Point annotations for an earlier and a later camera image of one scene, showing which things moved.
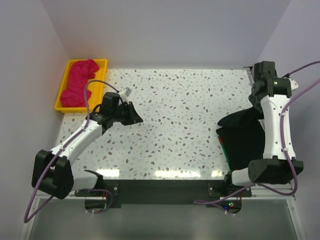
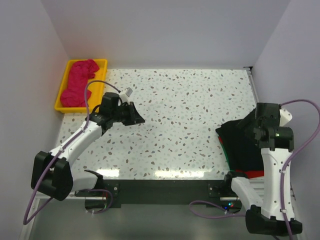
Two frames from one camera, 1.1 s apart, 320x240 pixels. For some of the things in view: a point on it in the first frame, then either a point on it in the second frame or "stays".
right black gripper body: (255, 103) -> (249, 122)
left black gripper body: (127, 113) stays
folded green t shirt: (225, 154) stays
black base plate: (113, 192) stays
